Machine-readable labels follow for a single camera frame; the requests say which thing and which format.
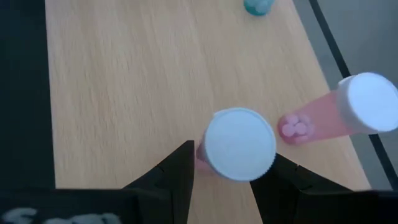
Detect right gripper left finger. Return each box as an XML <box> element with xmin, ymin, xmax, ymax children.
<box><xmin>123</xmin><ymin>139</ymin><xmax>195</xmax><ymax>224</ymax></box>

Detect teal medicine bottle white cap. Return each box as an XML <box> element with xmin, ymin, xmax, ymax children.
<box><xmin>243</xmin><ymin>0</ymin><xmax>276</xmax><ymax>17</ymax></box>

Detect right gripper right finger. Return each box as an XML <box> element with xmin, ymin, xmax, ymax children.
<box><xmin>250</xmin><ymin>154</ymin><xmax>352</xmax><ymax>224</ymax></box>

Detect orange medicine bottle white cap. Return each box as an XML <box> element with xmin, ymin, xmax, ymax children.
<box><xmin>276</xmin><ymin>72</ymin><xmax>398</xmax><ymax>146</ymax></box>
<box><xmin>195</xmin><ymin>107</ymin><xmax>277</xmax><ymax>183</ymax></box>

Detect wooden shelf black metal legs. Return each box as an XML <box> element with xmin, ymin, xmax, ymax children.
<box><xmin>44</xmin><ymin>0</ymin><xmax>373</xmax><ymax>224</ymax></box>

